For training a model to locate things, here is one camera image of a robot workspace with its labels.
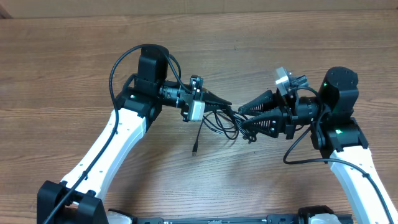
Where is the black usb cable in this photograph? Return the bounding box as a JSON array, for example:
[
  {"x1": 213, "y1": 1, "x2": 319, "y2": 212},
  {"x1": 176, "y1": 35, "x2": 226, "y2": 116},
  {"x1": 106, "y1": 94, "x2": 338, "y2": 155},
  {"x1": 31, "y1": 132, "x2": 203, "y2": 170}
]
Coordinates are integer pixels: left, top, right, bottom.
[{"x1": 192, "y1": 104, "x2": 259, "y2": 156}]

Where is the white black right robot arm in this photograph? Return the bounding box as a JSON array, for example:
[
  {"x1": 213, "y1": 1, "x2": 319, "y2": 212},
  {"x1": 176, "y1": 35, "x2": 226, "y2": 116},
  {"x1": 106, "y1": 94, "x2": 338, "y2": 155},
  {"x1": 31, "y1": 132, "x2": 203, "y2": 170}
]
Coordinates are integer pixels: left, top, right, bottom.
[{"x1": 238, "y1": 67, "x2": 397, "y2": 223}]

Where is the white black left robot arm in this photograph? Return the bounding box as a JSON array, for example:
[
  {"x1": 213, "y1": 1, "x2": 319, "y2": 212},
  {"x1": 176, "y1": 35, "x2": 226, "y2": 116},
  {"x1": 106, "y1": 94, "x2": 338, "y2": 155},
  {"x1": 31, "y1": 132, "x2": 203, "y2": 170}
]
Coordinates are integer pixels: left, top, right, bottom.
[{"x1": 37, "y1": 44, "x2": 231, "y2": 223}]

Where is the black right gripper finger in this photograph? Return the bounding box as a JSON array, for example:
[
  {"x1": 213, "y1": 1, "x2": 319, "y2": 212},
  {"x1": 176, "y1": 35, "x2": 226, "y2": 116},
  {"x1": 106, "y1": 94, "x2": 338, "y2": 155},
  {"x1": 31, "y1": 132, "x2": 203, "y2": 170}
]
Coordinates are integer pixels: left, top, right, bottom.
[
  {"x1": 241, "y1": 107, "x2": 288, "y2": 138},
  {"x1": 238, "y1": 90, "x2": 280, "y2": 116}
]

